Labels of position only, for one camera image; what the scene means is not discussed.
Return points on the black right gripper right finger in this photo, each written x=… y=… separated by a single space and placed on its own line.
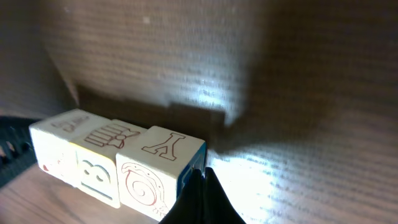
x=217 y=208

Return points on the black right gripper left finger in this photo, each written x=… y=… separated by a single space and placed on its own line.
x=189 y=205

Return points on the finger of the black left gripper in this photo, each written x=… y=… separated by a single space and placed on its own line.
x=17 y=152

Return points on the white wooden block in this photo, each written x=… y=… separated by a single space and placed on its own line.
x=51 y=141
x=155 y=167

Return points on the yellow wooden block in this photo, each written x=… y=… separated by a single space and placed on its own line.
x=96 y=159

